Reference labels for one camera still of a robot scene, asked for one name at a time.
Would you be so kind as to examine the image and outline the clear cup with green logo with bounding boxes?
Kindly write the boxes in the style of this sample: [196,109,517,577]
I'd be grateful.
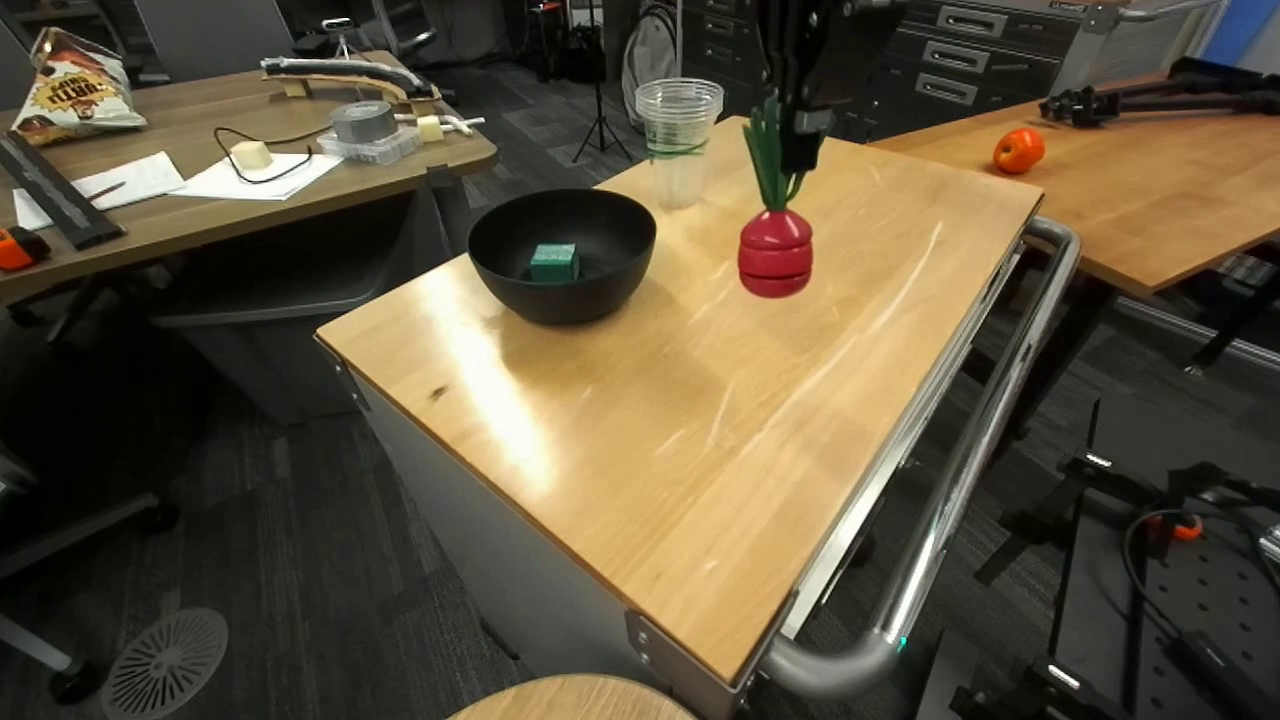
[637,77,723,208]

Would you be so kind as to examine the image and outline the white paper sheet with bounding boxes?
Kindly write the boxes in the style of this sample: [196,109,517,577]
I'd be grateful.
[13,150,183,232]

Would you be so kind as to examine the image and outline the chip bag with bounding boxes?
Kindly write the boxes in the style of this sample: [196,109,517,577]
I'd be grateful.
[13,29,144,147]

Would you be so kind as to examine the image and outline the wooden office desk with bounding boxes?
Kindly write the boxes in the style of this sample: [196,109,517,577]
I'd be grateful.
[0,51,498,305]

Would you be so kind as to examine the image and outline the black bowl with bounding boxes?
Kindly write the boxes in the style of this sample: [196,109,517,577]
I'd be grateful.
[469,186,658,324]

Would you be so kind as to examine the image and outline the round wooden stool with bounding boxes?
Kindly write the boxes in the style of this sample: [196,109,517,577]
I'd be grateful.
[447,675,697,720]

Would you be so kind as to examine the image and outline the black camera tripod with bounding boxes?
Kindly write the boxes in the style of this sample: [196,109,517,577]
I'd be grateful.
[570,0,637,162]

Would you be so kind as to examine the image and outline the red radish toy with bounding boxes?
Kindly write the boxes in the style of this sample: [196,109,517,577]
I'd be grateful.
[737,96,811,299]

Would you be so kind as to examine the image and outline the green block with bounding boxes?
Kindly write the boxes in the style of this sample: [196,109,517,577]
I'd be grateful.
[523,243,581,283]

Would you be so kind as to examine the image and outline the metal cart handle rail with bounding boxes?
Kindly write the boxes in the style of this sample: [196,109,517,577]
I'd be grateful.
[759,217,1080,701]

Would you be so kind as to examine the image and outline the orange fruit toy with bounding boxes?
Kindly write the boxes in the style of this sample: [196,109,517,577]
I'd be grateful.
[991,129,1043,174]

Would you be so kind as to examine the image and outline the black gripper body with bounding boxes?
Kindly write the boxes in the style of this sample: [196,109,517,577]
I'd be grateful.
[755,0,855,111]

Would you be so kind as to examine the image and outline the grey tape roll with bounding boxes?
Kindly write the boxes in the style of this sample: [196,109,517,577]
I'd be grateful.
[331,100,397,147]

